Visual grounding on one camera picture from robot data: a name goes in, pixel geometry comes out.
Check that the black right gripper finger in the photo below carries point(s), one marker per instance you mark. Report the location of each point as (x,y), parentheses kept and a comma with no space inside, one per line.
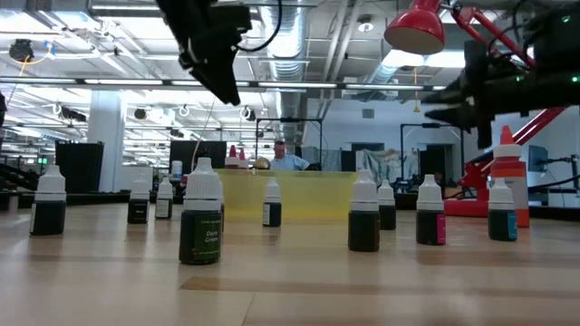
(451,94)
(455,117)

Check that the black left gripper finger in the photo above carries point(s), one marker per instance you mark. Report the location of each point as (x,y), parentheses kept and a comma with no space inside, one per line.
(224,77)
(192,63)

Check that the large orange squeeze bottle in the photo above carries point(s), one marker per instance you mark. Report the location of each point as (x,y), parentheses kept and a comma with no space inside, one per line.
(509,167)

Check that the small bottle pink label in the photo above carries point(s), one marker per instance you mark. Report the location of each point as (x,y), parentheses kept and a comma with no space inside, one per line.
(428,228)

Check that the small bottle blue label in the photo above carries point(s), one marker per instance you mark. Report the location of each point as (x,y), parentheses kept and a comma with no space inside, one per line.
(500,226)

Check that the small black dropper bottle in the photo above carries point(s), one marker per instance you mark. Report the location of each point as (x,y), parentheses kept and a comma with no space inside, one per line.
(363,231)
(388,217)
(47,217)
(272,215)

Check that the small bottle white label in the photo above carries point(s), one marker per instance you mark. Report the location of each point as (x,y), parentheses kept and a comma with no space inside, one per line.
(163,208)

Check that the small bottle black label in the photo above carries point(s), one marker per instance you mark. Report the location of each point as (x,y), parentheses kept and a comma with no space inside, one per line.
(138,210)

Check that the small bottle dark green label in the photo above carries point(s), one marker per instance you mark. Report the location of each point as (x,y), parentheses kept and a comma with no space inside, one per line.
(199,235)

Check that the long light strip bar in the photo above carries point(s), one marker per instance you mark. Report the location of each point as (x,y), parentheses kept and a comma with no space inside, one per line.
(294,84)

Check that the red desk lamp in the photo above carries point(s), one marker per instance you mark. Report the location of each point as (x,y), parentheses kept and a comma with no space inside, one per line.
(414,31)

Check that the grey crumpled sheet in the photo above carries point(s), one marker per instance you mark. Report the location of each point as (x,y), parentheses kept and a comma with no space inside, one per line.
(394,163)

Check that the black screen panel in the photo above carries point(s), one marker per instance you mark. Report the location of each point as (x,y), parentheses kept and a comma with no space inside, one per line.
(204,151)

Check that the golden round object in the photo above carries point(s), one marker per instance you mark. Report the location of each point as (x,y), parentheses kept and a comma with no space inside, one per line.
(261,164)

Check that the white and blue canister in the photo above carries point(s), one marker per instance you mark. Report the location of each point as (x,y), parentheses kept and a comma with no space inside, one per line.
(176,169)

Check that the person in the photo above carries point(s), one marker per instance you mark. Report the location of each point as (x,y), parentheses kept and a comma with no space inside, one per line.
(290,163)

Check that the round ceiling detector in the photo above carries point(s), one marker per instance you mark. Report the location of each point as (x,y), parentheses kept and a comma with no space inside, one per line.
(365,26)

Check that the white square pillar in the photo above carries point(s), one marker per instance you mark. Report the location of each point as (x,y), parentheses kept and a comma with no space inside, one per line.
(106,145)

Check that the yellow translucent plastic bin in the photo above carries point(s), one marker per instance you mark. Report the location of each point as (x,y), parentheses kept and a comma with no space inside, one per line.
(312,199)

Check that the black partition panel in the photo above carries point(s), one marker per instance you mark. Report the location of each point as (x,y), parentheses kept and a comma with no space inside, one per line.
(79,167)

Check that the black ceiling device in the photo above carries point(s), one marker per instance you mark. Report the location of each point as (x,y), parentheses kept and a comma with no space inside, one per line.
(20,50)

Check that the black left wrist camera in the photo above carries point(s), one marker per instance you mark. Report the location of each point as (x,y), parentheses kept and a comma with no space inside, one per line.
(234,25)

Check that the silver air duct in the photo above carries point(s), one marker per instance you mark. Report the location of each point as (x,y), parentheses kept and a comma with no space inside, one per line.
(287,45)

